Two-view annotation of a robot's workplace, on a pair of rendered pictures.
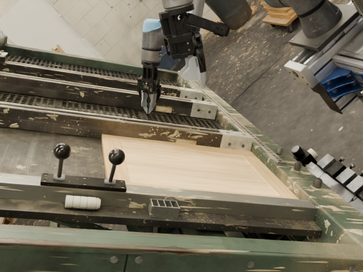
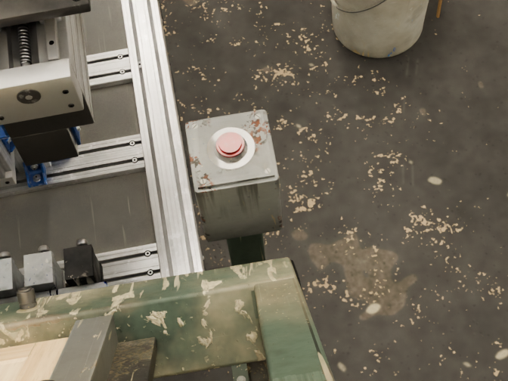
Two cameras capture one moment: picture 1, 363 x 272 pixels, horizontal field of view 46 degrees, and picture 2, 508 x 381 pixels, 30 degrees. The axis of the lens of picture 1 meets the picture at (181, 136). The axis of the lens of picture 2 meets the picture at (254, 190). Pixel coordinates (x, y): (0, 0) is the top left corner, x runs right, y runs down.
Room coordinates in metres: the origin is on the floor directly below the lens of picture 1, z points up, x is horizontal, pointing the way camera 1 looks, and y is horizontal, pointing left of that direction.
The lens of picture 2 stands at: (0.78, 0.35, 2.08)
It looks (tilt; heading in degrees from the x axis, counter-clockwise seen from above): 62 degrees down; 263
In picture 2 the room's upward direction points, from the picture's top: 7 degrees counter-clockwise
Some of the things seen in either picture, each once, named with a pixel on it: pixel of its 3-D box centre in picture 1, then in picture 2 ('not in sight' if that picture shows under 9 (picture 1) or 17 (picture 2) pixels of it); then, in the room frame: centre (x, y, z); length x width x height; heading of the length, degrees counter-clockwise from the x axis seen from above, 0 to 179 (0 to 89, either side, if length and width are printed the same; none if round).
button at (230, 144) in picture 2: not in sight; (230, 146); (0.72, -0.32, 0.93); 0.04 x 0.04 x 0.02
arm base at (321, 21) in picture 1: (316, 14); not in sight; (1.47, -0.68, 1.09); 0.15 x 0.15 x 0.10
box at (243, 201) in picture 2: not in sight; (235, 178); (0.72, -0.32, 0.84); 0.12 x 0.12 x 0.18; 86
